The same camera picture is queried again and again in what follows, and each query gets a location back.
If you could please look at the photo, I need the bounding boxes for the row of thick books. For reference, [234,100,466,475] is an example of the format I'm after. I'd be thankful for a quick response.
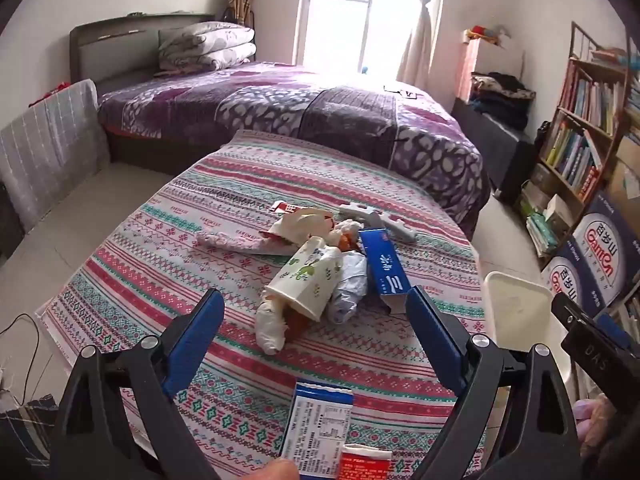
[542,120,604,202]

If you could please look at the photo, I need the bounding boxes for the small blue carton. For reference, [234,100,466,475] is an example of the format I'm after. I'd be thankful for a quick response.
[542,255,601,312]

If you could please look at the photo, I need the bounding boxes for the blue toothpaste box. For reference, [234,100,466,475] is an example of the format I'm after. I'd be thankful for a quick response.
[359,227,413,315]

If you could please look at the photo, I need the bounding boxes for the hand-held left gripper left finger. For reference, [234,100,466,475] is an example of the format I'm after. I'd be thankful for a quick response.
[47,287,226,480]

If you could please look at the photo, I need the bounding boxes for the red cloth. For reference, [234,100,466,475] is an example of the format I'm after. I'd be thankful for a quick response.
[29,82,72,107]

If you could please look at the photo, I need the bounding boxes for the pink cabinet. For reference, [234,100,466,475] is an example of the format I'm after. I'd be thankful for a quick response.
[457,40,526,106]

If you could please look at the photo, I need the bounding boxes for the long white tissue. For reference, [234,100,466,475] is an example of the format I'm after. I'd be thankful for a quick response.
[256,300,292,357]

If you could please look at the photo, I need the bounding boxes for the red white box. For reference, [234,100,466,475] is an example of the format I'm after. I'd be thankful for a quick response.
[337,444,393,480]

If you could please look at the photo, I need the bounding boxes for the striped patterned tablecloth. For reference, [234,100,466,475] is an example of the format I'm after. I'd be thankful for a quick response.
[35,130,493,480]

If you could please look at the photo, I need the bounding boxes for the dark bed frame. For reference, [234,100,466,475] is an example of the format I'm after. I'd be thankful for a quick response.
[69,12,221,177]

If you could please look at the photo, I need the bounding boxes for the pale curtain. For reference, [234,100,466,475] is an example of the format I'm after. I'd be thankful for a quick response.
[395,0,448,91]

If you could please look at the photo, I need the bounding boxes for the pile of folded clothes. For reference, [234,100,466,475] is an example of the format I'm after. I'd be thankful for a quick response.
[470,72,537,129]

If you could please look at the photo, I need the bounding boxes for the round white tissue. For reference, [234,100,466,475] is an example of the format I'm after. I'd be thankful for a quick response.
[327,220,361,246]

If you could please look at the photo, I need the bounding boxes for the colourful soft toys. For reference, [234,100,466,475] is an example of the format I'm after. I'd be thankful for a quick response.
[462,24,512,47]

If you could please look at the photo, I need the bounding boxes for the large blue carton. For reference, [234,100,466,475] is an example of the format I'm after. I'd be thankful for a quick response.
[572,190,640,306]

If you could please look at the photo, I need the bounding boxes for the black cable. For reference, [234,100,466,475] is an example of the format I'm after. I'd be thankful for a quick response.
[0,313,42,407]

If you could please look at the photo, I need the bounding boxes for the blue white carton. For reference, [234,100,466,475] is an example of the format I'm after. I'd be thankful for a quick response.
[279,381,355,476]

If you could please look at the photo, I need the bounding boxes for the pile of pale books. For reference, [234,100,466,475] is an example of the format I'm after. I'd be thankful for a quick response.
[622,75,640,147]

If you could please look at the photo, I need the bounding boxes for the white plastic bin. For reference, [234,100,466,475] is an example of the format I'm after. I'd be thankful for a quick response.
[484,271,576,396]

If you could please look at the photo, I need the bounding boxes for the green print paper cup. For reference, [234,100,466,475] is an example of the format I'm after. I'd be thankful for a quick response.
[262,237,346,322]

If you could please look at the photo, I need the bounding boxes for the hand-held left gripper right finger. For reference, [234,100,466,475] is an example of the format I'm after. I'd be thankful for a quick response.
[405,285,583,480]

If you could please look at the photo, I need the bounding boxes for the dark bench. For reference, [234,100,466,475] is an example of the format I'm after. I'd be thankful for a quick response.
[450,97,536,206]

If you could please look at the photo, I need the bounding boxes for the stack of books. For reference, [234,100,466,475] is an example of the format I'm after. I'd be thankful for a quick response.
[520,180,576,257]

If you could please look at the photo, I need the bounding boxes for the brown cardboard box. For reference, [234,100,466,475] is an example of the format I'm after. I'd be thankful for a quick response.
[605,135,640,207]

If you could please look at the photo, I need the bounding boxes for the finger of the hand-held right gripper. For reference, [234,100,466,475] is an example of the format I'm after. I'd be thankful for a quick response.
[597,314,632,348]
[551,292,590,328]

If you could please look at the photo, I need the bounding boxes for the person's left hand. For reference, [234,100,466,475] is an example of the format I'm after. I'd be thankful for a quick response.
[264,459,301,480]

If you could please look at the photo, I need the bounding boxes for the wooden bookshelf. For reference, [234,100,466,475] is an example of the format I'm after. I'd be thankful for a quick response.
[515,22,640,261]

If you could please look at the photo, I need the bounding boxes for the white plastic comb-shaped piece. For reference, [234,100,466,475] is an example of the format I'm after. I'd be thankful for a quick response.
[339,201,418,245]

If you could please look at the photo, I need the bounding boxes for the dark plaid cloth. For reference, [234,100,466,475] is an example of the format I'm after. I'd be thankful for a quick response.
[0,394,62,480]

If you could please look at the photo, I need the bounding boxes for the pink knitted cloth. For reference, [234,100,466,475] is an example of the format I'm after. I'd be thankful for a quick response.
[195,230,273,254]

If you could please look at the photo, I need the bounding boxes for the grey checked cushion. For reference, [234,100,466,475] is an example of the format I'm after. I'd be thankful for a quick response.
[0,79,112,232]

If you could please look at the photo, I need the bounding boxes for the black metal rack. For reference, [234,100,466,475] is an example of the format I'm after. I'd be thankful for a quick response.
[222,5,258,32]

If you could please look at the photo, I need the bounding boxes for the grey plastic bag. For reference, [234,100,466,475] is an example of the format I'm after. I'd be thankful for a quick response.
[327,251,370,326]

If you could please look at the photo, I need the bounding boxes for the long orange peel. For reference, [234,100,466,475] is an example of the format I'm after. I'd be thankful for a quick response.
[282,310,312,342]

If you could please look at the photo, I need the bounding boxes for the bright window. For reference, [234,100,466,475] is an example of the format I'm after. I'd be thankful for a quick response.
[295,0,426,73]

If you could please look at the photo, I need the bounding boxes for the white tan paper box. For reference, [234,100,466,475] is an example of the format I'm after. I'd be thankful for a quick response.
[545,194,576,232]

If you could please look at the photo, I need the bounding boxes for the folded floral quilt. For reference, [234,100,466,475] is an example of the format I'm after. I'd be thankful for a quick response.
[157,21,257,72]

